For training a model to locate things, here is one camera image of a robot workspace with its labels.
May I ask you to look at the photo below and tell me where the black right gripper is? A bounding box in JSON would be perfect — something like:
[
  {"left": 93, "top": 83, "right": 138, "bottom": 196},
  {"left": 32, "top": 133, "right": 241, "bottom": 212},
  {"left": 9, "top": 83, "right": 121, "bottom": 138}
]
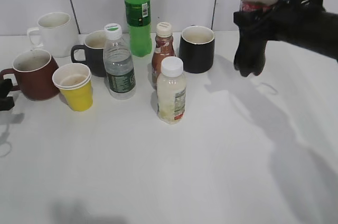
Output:
[{"left": 233, "top": 0, "right": 337, "bottom": 60}]

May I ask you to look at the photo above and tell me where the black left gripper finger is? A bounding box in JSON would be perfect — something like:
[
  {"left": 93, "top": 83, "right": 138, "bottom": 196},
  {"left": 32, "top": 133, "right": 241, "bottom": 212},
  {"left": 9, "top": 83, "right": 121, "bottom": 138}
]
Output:
[{"left": 0, "top": 79, "right": 14, "bottom": 111}]

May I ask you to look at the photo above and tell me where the red ceramic mug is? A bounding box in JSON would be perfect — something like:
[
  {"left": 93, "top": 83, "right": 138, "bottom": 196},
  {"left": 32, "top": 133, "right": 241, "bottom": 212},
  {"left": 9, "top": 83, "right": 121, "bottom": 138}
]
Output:
[{"left": 1, "top": 49, "right": 59, "bottom": 101}]

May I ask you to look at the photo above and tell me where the yellow paper cup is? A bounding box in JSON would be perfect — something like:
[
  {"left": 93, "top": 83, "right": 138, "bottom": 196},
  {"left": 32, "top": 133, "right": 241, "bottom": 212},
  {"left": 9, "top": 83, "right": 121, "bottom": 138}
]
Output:
[{"left": 52, "top": 63, "right": 93, "bottom": 111}]

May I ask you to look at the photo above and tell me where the white ceramic mug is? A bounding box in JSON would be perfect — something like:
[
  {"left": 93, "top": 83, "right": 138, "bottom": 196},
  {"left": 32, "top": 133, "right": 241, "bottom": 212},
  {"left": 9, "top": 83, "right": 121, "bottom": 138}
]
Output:
[{"left": 26, "top": 12, "right": 80, "bottom": 58}]

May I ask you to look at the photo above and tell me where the brown drink bottle beige cap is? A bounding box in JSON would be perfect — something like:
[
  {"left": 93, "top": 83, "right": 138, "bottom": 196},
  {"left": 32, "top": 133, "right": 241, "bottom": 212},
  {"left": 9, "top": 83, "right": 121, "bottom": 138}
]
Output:
[{"left": 151, "top": 22, "right": 175, "bottom": 89}]

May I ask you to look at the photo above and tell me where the milky drink bottle white cap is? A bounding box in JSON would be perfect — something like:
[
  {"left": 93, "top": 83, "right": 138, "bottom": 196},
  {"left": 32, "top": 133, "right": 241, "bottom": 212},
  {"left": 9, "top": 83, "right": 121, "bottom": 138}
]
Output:
[{"left": 157, "top": 57, "right": 186, "bottom": 124}]

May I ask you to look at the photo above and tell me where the clear water bottle white cap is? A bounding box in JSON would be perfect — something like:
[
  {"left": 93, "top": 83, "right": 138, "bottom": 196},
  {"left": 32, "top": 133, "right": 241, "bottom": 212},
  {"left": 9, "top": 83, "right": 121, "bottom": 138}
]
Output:
[{"left": 103, "top": 23, "right": 136, "bottom": 100}]

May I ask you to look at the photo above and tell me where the green soda bottle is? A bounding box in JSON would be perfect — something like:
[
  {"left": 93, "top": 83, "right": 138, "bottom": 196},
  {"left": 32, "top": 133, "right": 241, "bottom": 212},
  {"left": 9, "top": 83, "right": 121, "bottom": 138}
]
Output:
[{"left": 124, "top": 0, "right": 152, "bottom": 58}]

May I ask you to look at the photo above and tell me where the black handleless mug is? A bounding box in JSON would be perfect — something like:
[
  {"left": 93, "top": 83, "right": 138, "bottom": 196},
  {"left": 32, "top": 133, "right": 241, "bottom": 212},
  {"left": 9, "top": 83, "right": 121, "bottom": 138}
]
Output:
[{"left": 179, "top": 25, "right": 215, "bottom": 73}]

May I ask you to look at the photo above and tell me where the dark grey mug with handle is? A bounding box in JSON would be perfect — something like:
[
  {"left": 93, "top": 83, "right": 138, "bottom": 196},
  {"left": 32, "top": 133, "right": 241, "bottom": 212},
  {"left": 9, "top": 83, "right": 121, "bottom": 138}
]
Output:
[{"left": 70, "top": 30, "right": 106, "bottom": 77}]

